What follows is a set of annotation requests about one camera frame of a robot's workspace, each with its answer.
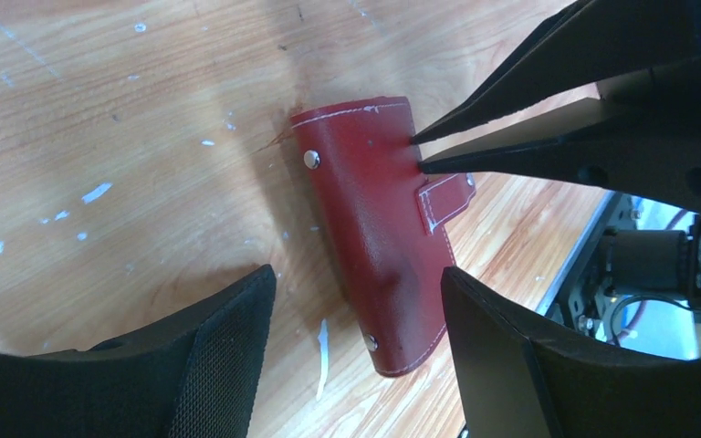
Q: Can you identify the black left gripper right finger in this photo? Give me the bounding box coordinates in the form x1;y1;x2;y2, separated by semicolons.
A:
441;266;701;437

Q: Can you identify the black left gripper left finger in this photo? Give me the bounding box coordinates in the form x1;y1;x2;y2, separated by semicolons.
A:
0;265;277;437

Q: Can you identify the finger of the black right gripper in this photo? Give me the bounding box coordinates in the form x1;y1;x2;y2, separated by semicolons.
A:
413;1;701;144
421;99;701;214

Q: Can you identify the red card holder wallet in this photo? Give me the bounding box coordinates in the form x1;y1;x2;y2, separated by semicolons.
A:
290;97;476;378

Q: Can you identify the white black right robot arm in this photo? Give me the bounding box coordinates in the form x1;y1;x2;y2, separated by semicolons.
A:
413;1;701;311

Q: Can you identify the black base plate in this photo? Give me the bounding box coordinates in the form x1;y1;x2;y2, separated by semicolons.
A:
536;193;636;338

